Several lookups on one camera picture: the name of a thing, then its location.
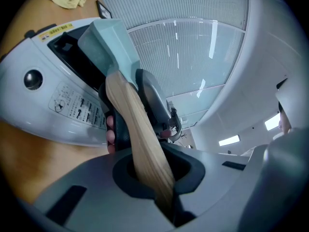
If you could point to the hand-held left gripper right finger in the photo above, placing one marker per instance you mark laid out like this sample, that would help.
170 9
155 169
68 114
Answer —
212 190

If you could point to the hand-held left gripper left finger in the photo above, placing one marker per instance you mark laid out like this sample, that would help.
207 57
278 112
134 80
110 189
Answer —
101 197

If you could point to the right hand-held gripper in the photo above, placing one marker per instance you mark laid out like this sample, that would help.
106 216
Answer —
175 124

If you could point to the white appliance with label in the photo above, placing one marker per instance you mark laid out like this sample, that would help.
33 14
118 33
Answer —
36 105

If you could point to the person's right hand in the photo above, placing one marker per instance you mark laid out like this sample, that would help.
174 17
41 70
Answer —
110 134

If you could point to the long ceiling light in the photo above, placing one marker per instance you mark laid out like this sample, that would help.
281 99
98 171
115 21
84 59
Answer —
229 140
272 124

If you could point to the round wooden table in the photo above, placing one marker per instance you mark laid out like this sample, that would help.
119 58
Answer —
36 158

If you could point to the person's head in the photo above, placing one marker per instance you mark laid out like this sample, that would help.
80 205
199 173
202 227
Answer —
285 124

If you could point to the dark flat tablet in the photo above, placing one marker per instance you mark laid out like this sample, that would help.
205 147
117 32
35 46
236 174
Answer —
104 10

